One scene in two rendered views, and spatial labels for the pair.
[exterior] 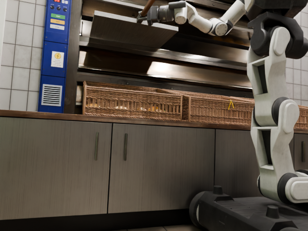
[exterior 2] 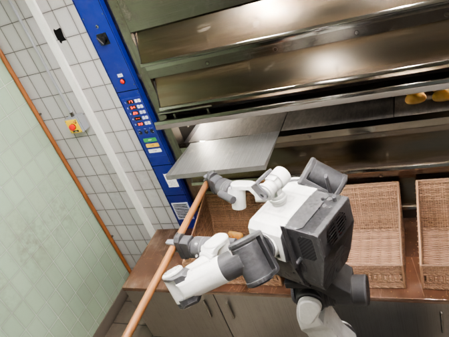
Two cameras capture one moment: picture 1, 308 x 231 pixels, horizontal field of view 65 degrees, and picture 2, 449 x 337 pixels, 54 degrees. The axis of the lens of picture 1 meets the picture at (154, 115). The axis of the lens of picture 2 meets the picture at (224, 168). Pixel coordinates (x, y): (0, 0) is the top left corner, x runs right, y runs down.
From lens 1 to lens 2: 2.26 m
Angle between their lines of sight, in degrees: 57
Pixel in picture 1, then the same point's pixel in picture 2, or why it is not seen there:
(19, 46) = (137, 172)
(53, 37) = (158, 161)
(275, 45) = (299, 317)
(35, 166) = (174, 315)
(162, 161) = (269, 319)
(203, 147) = not seen: hidden behind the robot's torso
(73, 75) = (193, 188)
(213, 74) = (381, 150)
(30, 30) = (137, 156)
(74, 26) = (170, 140)
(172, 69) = (306, 158)
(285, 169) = not seen: outside the picture
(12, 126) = not seen: hidden behind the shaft
